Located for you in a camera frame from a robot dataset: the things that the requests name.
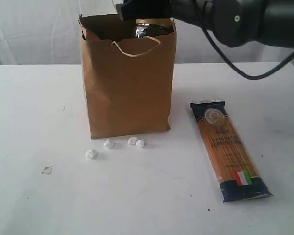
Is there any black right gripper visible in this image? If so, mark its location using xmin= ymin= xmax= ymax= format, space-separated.
xmin=116 ymin=0 xmax=183 ymax=21

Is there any clear jar with gold lid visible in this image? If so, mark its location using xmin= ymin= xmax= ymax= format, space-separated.
xmin=133 ymin=18 xmax=174 ymax=38

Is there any brown kraft stand-up pouch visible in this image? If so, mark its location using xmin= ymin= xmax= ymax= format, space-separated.
xmin=81 ymin=28 xmax=101 ymax=42

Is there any spaghetti packet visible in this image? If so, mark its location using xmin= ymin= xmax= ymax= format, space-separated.
xmin=190 ymin=101 xmax=272 ymax=202

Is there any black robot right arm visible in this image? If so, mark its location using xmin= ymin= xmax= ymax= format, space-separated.
xmin=116 ymin=0 xmax=294 ymax=49

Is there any brown paper shopping bag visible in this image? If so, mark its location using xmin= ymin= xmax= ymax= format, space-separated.
xmin=79 ymin=14 xmax=177 ymax=139

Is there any white backdrop curtain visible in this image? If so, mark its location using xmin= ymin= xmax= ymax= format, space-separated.
xmin=0 ymin=0 xmax=293 ymax=64

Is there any crumpled white paper ball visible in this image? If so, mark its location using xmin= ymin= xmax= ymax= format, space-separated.
xmin=104 ymin=139 xmax=115 ymax=149
xmin=136 ymin=139 xmax=145 ymax=148
xmin=85 ymin=149 xmax=98 ymax=159
xmin=128 ymin=136 xmax=138 ymax=146

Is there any small clear plastic scrap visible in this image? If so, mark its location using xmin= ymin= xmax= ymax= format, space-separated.
xmin=42 ymin=166 xmax=53 ymax=175

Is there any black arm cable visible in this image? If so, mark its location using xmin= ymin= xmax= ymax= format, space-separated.
xmin=200 ymin=0 xmax=294 ymax=80

